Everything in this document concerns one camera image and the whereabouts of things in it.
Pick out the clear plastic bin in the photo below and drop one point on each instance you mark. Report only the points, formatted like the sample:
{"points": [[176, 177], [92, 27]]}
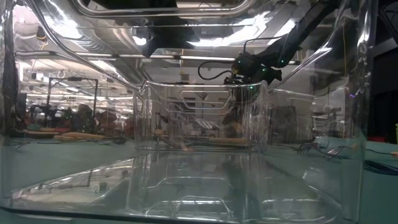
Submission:
{"points": [[199, 186], [149, 124]]}

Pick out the long ceiling light strip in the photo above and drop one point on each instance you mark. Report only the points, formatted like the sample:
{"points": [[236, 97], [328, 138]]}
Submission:
{"points": [[149, 56]]}

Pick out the red box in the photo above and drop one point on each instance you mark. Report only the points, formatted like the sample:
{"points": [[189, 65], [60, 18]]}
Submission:
{"points": [[377, 139]]}

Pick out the yellow green container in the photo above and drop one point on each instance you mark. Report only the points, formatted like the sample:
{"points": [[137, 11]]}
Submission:
{"points": [[396, 133]]}

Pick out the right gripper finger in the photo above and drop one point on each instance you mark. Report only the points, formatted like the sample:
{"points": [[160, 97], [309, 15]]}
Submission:
{"points": [[237, 121]]}

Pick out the iridescent rainbow fork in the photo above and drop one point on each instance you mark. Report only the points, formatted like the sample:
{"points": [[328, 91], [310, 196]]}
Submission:
{"points": [[382, 168]]}

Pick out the black aluminium rig frame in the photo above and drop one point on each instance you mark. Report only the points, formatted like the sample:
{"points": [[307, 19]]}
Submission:
{"points": [[385, 93]]}

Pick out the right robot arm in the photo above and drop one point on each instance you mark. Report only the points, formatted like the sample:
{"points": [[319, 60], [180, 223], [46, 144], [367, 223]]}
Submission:
{"points": [[298, 34]]}

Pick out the bright ceiling light panel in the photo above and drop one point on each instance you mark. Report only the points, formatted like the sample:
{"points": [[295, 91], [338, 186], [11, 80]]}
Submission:
{"points": [[217, 43]]}

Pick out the black background frame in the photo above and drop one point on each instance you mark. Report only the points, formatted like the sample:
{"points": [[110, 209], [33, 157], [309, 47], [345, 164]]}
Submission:
{"points": [[95, 102]]}

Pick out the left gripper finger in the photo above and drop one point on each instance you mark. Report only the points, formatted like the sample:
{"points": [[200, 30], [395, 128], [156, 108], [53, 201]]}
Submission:
{"points": [[150, 46]]}

